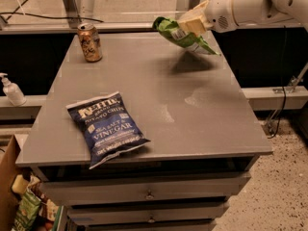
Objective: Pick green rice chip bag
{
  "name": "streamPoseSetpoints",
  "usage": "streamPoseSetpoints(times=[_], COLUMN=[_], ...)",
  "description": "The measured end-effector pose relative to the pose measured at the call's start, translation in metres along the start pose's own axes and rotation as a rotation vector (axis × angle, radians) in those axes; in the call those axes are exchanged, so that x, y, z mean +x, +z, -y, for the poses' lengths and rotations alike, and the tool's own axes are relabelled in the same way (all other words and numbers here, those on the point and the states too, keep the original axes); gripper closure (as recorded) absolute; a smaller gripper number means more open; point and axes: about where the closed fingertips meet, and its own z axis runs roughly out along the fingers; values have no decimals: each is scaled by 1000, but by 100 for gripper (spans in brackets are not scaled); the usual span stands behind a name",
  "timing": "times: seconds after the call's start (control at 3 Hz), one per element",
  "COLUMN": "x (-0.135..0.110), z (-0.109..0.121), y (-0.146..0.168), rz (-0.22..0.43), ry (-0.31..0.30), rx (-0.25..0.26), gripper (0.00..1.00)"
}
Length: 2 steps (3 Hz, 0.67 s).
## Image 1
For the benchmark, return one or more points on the gold soda can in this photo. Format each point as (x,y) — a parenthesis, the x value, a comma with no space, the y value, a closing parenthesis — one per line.
(90,42)

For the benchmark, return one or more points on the grey drawer cabinet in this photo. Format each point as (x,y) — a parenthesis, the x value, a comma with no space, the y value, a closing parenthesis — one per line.
(202,138)

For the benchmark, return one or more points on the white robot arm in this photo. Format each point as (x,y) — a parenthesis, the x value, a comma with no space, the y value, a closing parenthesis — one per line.
(267,13)

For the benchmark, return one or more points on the white pump bottle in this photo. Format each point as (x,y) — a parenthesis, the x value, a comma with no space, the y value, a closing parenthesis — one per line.
(12,91)

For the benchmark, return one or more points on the green rice chip bag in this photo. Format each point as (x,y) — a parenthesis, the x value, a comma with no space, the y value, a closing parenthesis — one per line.
(169,29)

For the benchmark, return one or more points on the brown cardboard box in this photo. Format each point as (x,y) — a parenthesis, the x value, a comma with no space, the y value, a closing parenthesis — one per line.
(8,200)

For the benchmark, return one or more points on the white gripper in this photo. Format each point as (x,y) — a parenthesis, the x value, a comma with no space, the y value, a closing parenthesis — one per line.
(220,11)

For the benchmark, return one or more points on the blue Kettle chips bag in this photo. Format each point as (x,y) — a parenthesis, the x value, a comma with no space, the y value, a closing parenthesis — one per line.
(107,127)

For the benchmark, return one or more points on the green snack bag in box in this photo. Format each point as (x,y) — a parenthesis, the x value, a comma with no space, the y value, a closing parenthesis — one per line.
(27,212)

